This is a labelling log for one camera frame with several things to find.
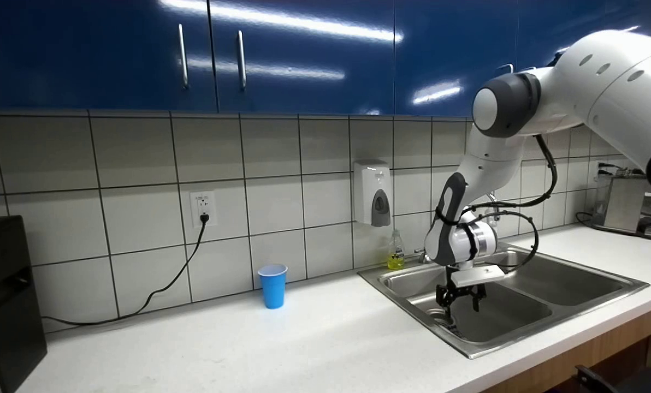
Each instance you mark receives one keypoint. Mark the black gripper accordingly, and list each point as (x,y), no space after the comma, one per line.
(462,293)

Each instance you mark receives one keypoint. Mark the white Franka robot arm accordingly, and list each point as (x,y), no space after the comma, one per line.
(610,89)

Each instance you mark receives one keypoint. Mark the stainless steel double sink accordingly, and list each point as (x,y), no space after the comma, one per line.
(558,292)

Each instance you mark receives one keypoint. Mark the chrome faucet knob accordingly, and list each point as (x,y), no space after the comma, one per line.
(423,256)

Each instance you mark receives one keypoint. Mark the green dish soap bottle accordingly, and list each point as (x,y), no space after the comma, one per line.
(396,259)

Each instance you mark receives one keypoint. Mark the black chair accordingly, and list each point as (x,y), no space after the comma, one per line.
(631,382)

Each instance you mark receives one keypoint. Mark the blue plastic cup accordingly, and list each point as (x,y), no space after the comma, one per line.
(273,287)

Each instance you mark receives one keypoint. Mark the silver countertop appliance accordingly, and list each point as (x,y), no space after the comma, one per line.
(627,204)

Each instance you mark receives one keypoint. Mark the black countertop appliance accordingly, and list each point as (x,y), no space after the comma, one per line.
(5,306)

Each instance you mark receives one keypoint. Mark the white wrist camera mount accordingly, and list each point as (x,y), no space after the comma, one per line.
(481,276)

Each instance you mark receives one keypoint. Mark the white wall soap dispenser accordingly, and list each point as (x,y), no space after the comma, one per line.
(375,193)

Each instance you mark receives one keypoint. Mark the white wall outlet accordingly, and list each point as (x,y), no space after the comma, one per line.
(203,204)

